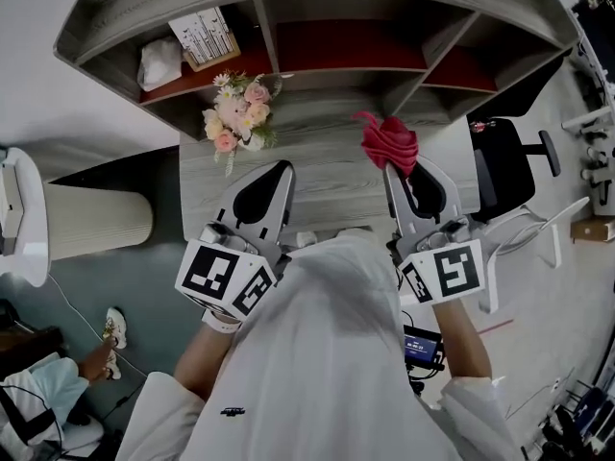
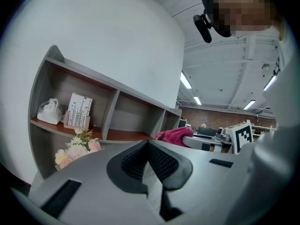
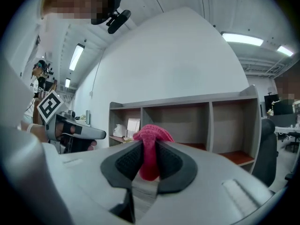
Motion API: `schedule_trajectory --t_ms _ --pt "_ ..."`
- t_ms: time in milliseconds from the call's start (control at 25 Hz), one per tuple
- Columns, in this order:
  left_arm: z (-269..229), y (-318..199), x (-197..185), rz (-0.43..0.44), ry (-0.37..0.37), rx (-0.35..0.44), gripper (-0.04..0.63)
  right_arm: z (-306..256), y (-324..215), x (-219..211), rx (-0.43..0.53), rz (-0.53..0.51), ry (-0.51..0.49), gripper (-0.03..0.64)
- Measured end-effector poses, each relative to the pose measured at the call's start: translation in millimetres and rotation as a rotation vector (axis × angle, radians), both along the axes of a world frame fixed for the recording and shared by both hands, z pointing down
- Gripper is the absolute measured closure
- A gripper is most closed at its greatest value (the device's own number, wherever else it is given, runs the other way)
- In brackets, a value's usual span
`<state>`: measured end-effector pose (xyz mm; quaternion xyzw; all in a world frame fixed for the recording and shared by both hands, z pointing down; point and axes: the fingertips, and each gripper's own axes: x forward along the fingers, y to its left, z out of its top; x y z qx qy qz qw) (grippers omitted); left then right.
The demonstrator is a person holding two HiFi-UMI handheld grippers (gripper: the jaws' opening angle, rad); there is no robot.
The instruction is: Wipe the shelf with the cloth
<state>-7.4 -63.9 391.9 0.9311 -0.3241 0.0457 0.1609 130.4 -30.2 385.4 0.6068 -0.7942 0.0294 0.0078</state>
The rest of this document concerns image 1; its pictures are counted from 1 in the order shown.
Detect wooden box with printed cards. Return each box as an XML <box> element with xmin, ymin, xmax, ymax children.
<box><xmin>167</xmin><ymin>7</ymin><xmax>242</xmax><ymax>73</ymax></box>

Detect pink flower bouquet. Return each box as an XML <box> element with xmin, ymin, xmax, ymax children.
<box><xmin>200</xmin><ymin>68</ymin><xmax>285</xmax><ymax>178</ymax></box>

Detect white crumpled bag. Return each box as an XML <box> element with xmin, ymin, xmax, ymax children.
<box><xmin>136</xmin><ymin>35</ymin><xmax>185</xmax><ymax>93</ymax></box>

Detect person's white shirt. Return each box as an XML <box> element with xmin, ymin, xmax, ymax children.
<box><xmin>114</xmin><ymin>234</ymin><xmax>526</xmax><ymax>461</ymax></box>

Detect person's right forearm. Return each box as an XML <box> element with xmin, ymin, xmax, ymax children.
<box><xmin>429</xmin><ymin>299</ymin><xmax>494</xmax><ymax>384</ymax></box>

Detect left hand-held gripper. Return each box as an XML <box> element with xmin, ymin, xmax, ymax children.
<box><xmin>173</xmin><ymin>159</ymin><xmax>297</xmax><ymax>324</ymax></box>

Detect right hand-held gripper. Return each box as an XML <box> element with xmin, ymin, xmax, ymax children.
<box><xmin>381</xmin><ymin>156</ymin><xmax>487</xmax><ymax>306</ymax></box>

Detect grey wooden shelf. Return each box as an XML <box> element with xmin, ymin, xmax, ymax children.
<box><xmin>52</xmin><ymin>0</ymin><xmax>580</xmax><ymax>240</ymax></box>

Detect white ribbed cylinder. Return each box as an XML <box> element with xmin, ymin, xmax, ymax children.
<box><xmin>41</xmin><ymin>182</ymin><xmax>156</xmax><ymax>262</ymax></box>

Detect white wrist strap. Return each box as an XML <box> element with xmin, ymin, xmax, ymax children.
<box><xmin>200</xmin><ymin>306</ymin><xmax>242</xmax><ymax>336</ymax></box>

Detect white equipment rack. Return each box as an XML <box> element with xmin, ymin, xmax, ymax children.
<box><xmin>560</xmin><ymin>0</ymin><xmax>615</xmax><ymax>216</ymax></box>

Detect white cable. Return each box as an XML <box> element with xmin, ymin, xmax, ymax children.
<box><xmin>46</xmin><ymin>270</ymin><xmax>151</xmax><ymax>379</ymax></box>

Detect black device with screen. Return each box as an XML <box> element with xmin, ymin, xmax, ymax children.
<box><xmin>401</xmin><ymin>323</ymin><xmax>447</xmax><ymax>395</ymax></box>

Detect white machine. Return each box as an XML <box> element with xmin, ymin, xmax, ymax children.
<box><xmin>0</xmin><ymin>146</ymin><xmax>52</xmax><ymax>288</ymax></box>

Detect white chair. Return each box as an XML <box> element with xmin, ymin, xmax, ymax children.
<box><xmin>479</xmin><ymin>195</ymin><xmax>592</xmax><ymax>314</ymax></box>

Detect person's left forearm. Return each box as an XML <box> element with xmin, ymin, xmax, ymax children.
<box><xmin>172</xmin><ymin>318</ymin><xmax>241</xmax><ymax>403</ymax></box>

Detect dark folding chairs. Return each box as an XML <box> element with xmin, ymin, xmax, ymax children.
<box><xmin>551</xmin><ymin>380</ymin><xmax>615</xmax><ymax>461</ymax></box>

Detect cardboard box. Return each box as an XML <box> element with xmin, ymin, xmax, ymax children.
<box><xmin>570</xmin><ymin>217</ymin><xmax>615</xmax><ymax>245</ymax></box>

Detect red cloth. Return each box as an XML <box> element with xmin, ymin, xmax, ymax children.
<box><xmin>352</xmin><ymin>109</ymin><xmax>421</xmax><ymax>180</ymax></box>

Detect black office chair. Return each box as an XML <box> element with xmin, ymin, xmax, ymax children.
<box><xmin>467</xmin><ymin>116</ymin><xmax>563</xmax><ymax>224</ymax></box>

